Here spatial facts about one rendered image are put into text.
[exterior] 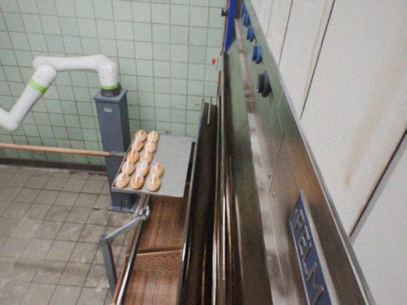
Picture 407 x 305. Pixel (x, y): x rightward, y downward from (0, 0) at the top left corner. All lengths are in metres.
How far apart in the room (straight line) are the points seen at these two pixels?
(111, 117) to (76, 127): 0.92
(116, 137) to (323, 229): 2.39
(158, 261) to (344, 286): 1.69
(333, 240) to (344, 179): 0.05
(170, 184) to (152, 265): 0.55
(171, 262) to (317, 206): 1.64
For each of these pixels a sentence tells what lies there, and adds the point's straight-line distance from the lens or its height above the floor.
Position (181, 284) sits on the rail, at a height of 1.44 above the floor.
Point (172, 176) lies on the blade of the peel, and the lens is 1.65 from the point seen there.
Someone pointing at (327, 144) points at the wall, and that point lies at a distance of 0.26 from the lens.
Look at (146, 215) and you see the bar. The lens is 1.47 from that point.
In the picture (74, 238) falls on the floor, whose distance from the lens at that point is 3.01.
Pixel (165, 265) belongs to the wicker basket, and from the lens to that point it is 1.91.
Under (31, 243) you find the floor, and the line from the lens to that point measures 3.10.
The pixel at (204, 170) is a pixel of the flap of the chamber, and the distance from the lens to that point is 1.33.
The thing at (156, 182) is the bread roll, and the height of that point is 1.22.
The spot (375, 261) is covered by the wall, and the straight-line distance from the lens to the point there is 0.20.
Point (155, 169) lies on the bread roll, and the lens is 1.62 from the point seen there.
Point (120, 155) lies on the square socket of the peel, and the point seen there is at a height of 1.20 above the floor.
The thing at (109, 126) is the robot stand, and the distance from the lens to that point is 2.55.
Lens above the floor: 2.26
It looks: 36 degrees down
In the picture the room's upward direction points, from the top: 4 degrees clockwise
